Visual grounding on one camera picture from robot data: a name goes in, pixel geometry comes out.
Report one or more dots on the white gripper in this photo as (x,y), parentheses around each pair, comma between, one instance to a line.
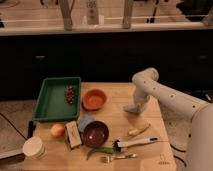
(140,97)

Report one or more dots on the silver fork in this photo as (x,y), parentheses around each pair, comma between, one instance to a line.
(108,159)

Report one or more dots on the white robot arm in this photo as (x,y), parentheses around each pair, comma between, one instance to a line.
(199,154)

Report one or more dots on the dark purple bowl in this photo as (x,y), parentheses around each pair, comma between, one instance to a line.
(95,134)

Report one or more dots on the orange bowl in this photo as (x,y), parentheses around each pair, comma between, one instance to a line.
(94,99)

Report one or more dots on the green plastic tray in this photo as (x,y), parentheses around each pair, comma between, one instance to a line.
(51,103)

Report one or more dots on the green chili pepper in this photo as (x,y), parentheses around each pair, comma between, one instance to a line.
(107,150)

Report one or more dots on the light blue cup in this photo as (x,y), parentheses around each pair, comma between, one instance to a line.
(84,122)

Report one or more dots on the right wooden post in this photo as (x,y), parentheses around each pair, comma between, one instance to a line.
(128,8)

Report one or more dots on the left wooden post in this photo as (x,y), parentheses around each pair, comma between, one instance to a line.
(65,7)

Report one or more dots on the dark red grape bunch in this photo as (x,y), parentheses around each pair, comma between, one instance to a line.
(70,94)

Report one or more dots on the blue-grey towel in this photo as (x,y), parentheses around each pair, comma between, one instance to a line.
(135,109)

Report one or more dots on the white remote on shelf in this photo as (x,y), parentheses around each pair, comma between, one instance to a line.
(92,12)

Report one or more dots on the orange peach fruit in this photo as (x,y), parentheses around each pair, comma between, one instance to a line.
(57,130)

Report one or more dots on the tan rectangular sponge block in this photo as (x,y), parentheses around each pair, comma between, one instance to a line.
(73,134)

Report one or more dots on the yellow banana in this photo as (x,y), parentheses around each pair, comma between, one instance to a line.
(137,131)

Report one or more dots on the wooden post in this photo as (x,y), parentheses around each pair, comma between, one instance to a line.
(128,8)
(65,7)

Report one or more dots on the white round container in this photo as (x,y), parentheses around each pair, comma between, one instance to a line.
(34,147)

